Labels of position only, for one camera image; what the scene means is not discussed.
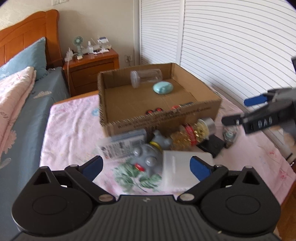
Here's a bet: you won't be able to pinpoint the correction tape dispenser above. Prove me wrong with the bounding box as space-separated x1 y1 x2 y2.
223 126 238 149

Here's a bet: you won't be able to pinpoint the white translucent plastic box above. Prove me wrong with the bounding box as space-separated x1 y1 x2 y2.
161 151 214 192

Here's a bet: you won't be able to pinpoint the black plate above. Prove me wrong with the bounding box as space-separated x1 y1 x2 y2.
197 135 225 158

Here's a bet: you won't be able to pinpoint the capsule bottle silver cap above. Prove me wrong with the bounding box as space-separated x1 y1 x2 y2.
170 118 216 151

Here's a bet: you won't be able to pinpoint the black cube red buttons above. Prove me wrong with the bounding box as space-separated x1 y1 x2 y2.
145 103 195 116

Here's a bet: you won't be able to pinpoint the clear pen refill case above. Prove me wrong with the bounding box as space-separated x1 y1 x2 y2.
97 129 147 161

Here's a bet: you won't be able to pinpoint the blue bed sheet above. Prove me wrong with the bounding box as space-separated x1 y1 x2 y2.
1 67 70 240

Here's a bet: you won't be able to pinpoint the brown cardboard box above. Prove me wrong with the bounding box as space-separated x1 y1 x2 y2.
97 63 222 137

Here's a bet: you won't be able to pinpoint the teal oval case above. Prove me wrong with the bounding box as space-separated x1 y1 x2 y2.
152 81 174 95

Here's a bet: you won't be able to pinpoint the wooden nightstand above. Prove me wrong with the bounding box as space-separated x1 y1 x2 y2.
63 49 119 97

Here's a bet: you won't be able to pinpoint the clear plastic jar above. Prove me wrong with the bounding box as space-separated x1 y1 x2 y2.
130 69 163 88

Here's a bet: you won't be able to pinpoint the pink folded quilt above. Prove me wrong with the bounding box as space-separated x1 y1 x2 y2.
1 66 37 153

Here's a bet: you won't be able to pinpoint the white power strip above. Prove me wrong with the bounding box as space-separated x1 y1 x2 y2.
64 48 74 62

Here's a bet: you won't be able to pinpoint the clear spray bottle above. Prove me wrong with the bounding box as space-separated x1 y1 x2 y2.
87 41 93 54

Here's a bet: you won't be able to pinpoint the blue pillow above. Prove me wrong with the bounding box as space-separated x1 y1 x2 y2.
1 37 48 80

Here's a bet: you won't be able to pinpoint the small green desk fan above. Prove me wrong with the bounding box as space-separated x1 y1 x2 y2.
73 36 83 56

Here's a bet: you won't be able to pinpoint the white phone stand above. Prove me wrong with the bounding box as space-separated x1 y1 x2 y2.
98 37 112 53

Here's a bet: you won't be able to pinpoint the wooden headboard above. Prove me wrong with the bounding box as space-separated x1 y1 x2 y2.
0 9 64 68

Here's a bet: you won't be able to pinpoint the wall power socket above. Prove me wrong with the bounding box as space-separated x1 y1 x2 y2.
125 54 132 63

